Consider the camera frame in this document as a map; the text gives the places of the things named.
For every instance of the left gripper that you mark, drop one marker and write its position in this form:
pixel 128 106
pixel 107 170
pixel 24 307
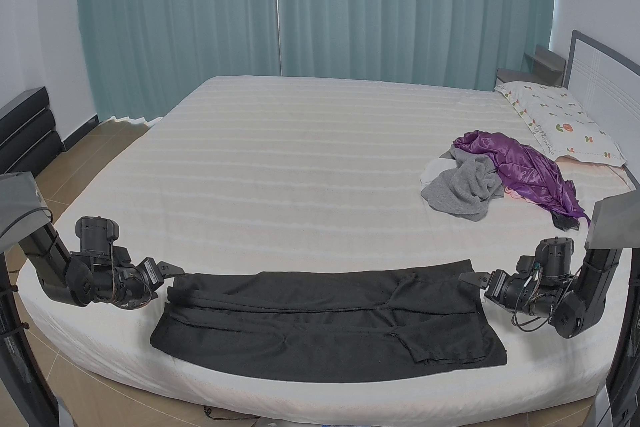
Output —
pixel 150 276

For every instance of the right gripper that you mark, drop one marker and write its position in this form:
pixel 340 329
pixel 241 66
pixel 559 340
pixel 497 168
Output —
pixel 500 290

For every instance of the black garment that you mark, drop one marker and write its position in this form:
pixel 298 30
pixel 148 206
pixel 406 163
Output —
pixel 325 315

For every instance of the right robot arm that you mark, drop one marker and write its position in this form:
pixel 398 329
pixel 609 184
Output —
pixel 595 275

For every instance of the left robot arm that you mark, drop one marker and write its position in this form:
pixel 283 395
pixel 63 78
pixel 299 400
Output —
pixel 55 265

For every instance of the bed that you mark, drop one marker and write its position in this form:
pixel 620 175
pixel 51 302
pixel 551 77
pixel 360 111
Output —
pixel 300 155

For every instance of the grey knitted garment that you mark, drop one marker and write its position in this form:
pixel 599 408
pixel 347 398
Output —
pixel 465 195

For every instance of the pink garment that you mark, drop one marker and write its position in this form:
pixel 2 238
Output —
pixel 512 196

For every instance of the white garment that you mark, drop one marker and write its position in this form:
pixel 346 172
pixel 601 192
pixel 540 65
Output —
pixel 434 170

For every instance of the purple satin garment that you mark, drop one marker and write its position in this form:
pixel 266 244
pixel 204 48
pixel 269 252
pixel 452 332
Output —
pixel 525 165

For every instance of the white printed pillow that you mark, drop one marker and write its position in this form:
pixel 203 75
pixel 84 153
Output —
pixel 560 114

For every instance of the black chest of drawers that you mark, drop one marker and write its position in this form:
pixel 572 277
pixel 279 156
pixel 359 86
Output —
pixel 25 130

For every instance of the grey bedside table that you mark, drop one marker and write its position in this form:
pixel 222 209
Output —
pixel 542 59

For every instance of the blue-green curtain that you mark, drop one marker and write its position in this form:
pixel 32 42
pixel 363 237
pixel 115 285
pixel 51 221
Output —
pixel 175 14
pixel 400 4

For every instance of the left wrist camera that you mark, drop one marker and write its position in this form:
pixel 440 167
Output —
pixel 121 256

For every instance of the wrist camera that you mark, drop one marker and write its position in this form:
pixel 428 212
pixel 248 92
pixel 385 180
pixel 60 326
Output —
pixel 121 256
pixel 527 266

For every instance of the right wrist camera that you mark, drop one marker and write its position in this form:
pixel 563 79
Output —
pixel 527 266

